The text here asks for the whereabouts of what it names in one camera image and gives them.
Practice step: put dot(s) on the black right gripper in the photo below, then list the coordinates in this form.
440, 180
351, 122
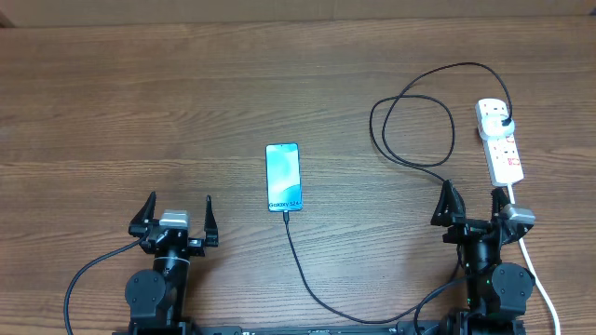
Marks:
447, 214

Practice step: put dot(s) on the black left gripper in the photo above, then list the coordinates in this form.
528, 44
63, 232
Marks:
196, 247

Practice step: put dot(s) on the Galaxy smartphone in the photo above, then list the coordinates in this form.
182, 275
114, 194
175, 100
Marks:
283, 177

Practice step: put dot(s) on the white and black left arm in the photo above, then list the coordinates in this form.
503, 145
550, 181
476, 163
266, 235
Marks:
156, 296

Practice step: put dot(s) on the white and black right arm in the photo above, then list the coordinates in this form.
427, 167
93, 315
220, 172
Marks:
497, 291

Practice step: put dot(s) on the white charger plug adapter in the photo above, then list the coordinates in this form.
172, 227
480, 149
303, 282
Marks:
493, 128

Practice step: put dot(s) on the white power strip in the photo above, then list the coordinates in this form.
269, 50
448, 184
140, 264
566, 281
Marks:
502, 155

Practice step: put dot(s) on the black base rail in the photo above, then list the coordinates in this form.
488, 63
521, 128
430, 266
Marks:
401, 328

